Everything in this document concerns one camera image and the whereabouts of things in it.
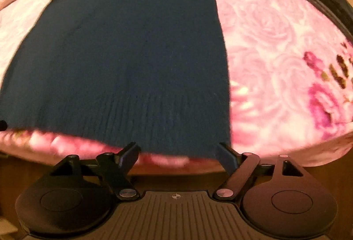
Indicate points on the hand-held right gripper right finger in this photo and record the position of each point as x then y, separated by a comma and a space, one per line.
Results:
224, 158

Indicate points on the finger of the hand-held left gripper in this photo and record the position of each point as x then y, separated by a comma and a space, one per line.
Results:
2, 125

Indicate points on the navy knit sweater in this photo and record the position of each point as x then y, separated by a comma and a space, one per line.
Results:
124, 58

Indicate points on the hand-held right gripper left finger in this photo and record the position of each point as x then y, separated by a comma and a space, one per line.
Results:
129, 155

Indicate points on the pink floral blanket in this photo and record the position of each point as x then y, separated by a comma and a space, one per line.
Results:
275, 50

